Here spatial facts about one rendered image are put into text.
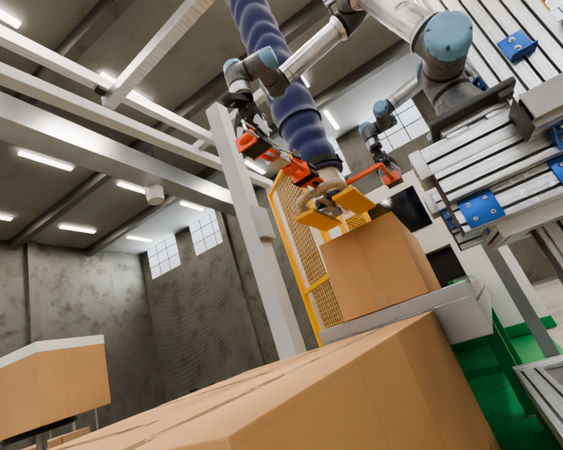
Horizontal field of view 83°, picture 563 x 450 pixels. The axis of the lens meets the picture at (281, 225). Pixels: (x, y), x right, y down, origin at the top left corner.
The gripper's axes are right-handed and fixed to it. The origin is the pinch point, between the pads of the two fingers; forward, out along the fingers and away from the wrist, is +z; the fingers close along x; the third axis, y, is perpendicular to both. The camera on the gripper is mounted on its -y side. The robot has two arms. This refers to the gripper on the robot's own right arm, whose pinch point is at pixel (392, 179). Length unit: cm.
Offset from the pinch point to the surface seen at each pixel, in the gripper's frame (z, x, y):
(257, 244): -23, -121, -52
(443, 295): 62, -2, 22
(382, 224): 23.2, -12.3, 16.8
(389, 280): 48, -20, 20
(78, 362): 30, -189, 63
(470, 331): 77, 1, 22
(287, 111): -44, -26, 40
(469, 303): 67, 5, 22
